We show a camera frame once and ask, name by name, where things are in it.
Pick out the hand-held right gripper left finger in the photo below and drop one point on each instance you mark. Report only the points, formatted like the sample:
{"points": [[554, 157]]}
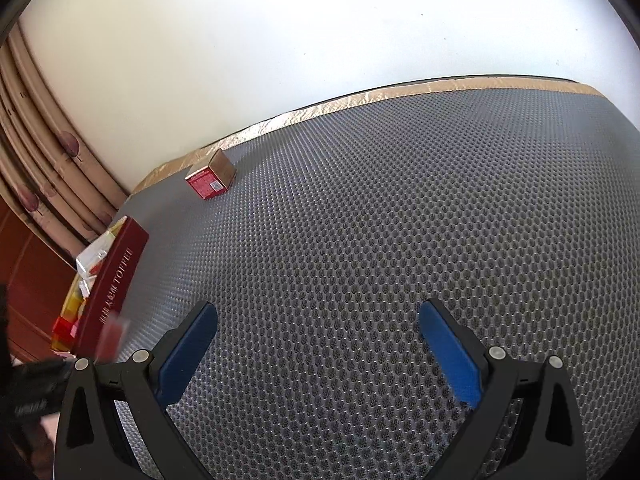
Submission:
{"points": [[187, 355]]}

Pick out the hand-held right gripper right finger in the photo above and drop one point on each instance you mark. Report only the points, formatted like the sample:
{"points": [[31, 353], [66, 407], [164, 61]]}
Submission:
{"points": [[450, 355]]}

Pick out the beige patterned curtain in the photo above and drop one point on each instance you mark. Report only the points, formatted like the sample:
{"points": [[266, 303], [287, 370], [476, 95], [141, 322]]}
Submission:
{"points": [[45, 160]]}

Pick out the clear box with red contents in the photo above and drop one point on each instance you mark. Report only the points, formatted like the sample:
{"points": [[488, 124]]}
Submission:
{"points": [[64, 329]]}

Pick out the grey mesh mat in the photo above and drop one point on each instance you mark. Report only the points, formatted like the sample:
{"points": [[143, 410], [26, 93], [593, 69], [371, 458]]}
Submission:
{"points": [[375, 240]]}

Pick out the red box with tan side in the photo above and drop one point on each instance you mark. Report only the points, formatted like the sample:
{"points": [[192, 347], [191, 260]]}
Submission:
{"points": [[207, 182]]}

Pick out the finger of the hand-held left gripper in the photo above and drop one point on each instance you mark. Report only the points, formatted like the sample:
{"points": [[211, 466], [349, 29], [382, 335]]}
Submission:
{"points": [[50, 367]]}

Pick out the gold tin with red outside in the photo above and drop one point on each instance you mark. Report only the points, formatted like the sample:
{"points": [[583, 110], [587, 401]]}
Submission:
{"points": [[117, 275]]}

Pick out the clear box with blue-white label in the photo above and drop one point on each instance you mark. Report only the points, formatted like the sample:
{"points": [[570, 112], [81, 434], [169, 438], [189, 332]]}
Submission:
{"points": [[95, 256]]}

